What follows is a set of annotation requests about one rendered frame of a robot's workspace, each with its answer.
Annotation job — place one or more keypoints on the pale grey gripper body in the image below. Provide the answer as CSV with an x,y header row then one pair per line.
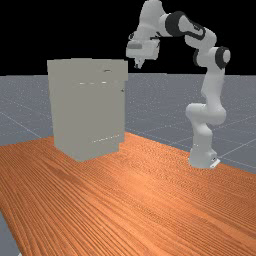
x,y
141,50

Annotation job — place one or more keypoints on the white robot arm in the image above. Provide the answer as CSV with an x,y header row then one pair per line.
x,y
210,90

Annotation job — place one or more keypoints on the pale grey cabinet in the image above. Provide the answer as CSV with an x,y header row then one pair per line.
x,y
86,110

